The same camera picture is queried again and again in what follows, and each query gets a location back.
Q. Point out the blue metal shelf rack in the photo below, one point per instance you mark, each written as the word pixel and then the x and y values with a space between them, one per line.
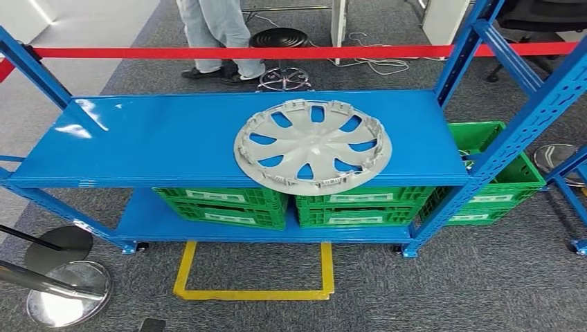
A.
pixel 571 192
pixel 183 137

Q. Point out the silver wheel hubcap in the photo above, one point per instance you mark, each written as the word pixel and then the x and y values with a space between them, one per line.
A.
pixel 312 151

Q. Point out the yellow floor tape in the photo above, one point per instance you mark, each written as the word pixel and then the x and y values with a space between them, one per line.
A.
pixel 325 275

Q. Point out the red barrier belt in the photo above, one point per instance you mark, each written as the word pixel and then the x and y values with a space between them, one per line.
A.
pixel 5 69
pixel 275 52

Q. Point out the chrome base stool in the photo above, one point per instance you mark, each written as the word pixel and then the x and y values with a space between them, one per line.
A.
pixel 280 37

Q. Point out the white desk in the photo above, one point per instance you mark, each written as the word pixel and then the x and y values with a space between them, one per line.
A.
pixel 442 18

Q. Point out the black office chair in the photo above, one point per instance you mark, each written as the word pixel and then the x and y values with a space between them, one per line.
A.
pixel 536 18

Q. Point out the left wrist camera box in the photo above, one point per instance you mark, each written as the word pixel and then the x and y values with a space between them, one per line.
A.
pixel 152 326

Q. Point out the chrome stanchion post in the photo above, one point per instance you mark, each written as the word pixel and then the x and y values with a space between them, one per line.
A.
pixel 69 293
pixel 550 158

